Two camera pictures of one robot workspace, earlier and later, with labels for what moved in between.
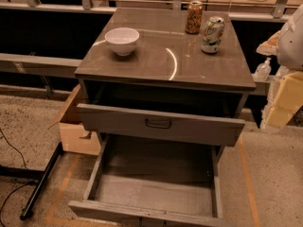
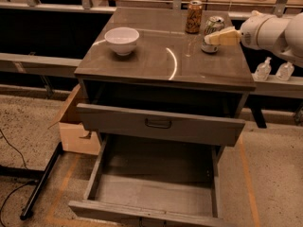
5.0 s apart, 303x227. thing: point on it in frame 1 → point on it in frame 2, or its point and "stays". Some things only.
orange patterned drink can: [193, 18] stays
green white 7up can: [212, 34] stays
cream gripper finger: [288, 99] → [247, 35]
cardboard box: [74, 136] stays
